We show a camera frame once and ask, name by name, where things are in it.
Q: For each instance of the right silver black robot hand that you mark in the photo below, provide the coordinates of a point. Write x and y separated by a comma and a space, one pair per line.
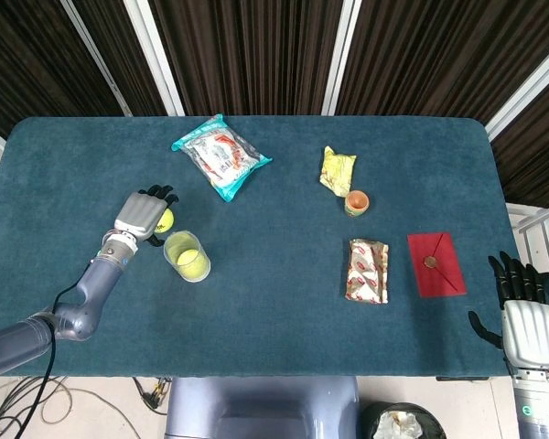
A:
528, 329

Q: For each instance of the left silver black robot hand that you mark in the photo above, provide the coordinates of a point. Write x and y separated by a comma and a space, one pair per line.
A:
137, 215

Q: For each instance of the yellow tennis ball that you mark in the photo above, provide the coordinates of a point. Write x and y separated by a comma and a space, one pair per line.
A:
190, 265
167, 220

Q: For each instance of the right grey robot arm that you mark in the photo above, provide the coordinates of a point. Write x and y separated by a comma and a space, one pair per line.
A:
540, 411

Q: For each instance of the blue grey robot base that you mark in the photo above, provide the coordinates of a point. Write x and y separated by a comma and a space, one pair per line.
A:
256, 407

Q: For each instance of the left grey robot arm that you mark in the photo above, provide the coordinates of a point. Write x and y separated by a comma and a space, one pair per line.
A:
96, 283

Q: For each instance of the clear plastic cup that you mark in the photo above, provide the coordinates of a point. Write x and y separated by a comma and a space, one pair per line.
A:
176, 240

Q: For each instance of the red envelope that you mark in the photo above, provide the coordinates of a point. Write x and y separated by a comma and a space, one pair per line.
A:
439, 283

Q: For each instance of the teal snack bag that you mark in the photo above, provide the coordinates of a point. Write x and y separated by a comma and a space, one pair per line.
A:
219, 155

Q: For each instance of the white metal rack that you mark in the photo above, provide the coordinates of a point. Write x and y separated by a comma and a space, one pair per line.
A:
530, 219

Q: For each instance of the crumpled white paper trash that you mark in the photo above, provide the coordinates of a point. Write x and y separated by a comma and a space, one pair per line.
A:
398, 425

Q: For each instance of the teal table cloth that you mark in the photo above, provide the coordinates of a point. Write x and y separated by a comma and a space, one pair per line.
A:
293, 274

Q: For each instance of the gold red snack packet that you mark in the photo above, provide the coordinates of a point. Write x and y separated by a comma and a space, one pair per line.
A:
366, 270

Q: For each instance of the black power strip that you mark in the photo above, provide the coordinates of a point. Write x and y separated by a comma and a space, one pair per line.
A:
153, 395

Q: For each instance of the black trash bin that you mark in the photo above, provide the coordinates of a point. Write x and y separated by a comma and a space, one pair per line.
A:
368, 420

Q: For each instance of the dark brown pleated curtain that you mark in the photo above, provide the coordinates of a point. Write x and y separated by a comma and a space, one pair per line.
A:
256, 55

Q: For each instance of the crumpled yellow wrapper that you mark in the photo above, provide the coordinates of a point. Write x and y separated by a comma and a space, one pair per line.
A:
336, 171

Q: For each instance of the small orange green cup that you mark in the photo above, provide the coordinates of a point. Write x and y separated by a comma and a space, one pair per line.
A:
357, 203

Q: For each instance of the white frame bar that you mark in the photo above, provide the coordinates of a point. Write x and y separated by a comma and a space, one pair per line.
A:
526, 91
339, 59
155, 59
96, 59

